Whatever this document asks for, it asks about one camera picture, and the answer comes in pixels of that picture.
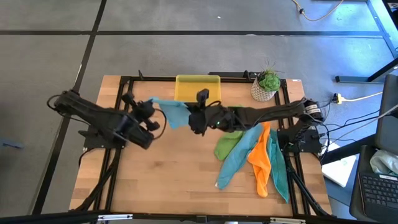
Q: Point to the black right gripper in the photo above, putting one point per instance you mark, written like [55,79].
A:
[206,119]

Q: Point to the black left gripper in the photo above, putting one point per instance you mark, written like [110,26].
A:
[144,110]

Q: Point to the green microfiber towel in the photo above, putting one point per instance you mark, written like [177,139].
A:
[227,144]

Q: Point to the orange microfiber towel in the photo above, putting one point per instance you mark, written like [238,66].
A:
[261,158]

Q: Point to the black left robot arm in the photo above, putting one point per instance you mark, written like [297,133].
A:
[93,115]

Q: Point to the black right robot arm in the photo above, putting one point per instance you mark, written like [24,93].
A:
[270,113]

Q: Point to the teal microfiber towel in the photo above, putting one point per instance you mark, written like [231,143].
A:
[278,168]

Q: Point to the yellow plastic bin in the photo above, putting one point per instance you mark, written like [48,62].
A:
[192,85]

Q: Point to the succulent in white patterned pot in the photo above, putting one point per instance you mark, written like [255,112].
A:
[264,87]

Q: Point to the black gantry crossbar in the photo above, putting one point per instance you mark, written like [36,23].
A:
[46,219]

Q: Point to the yellow power plug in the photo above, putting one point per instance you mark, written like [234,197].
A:
[338,99]

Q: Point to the white notebook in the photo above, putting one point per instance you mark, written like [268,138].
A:
[339,168]

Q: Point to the black desk leg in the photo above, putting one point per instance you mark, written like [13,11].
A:
[357,79]

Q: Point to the crumpled pale bag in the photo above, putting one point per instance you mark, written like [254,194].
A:
[384,161]

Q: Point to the dark grey monitor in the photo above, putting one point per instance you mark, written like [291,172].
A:
[388,130]

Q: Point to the black keyboard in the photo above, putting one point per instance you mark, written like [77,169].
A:
[376,193]

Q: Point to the black aluminium table frame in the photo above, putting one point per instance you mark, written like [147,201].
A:
[149,78]

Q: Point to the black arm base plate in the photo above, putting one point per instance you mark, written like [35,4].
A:
[304,143]
[93,143]

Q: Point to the black desk frame bar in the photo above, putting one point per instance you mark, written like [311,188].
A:
[382,28]

